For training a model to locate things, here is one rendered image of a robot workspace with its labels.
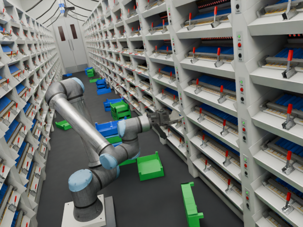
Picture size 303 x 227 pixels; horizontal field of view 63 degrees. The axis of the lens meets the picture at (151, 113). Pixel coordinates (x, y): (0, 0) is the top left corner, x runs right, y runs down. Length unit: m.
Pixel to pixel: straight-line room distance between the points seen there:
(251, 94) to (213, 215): 0.87
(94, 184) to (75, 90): 0.60
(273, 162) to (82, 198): 1.08
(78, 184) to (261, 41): 1.22
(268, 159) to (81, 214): 1.12
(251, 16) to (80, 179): 1.24
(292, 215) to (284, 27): 0.74
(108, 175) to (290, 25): 1.29
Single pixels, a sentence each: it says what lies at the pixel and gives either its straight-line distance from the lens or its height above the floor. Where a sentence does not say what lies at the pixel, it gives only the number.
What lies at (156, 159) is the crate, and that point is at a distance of 2.35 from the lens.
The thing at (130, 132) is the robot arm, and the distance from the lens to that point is 1.31.
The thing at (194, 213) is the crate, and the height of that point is 0.20.
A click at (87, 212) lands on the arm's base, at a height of 0.16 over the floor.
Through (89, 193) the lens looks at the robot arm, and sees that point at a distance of 1.63.
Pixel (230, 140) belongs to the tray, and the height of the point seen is 0.53.
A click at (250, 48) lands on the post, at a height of 1.01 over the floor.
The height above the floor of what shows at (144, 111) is 0.17.
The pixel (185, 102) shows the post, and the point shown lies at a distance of 1.77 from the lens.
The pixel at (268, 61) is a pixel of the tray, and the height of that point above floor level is 0.95.
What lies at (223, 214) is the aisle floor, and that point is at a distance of 1.72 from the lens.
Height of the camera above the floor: 1.14
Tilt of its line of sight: 18 degrees down
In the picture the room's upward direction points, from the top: 10 degrees counter-clockwise
